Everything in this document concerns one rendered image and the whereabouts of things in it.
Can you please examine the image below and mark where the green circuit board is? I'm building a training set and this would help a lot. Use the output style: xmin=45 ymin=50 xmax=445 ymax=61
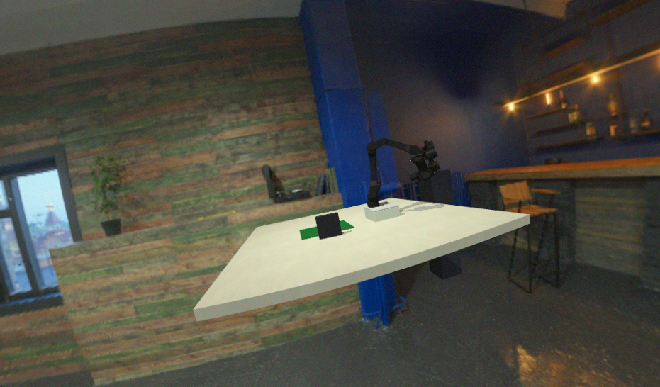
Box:
xmin=299 ymin=220 xmax=354 ymax=240

